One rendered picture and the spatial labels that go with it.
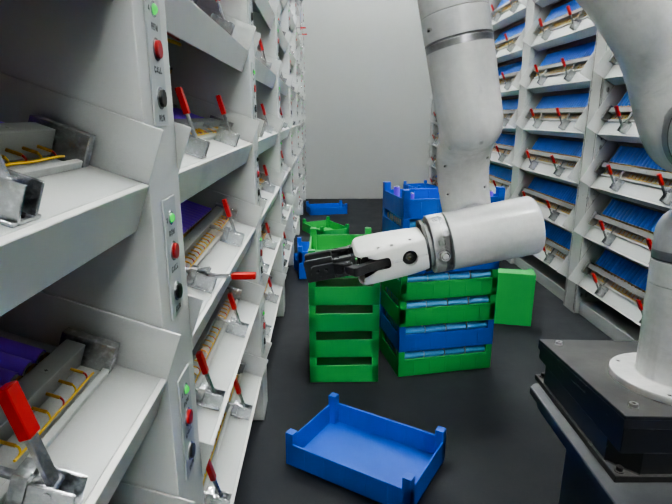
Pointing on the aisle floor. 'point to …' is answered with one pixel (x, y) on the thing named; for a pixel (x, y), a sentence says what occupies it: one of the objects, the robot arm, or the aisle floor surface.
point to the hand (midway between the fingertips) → (319, 265)
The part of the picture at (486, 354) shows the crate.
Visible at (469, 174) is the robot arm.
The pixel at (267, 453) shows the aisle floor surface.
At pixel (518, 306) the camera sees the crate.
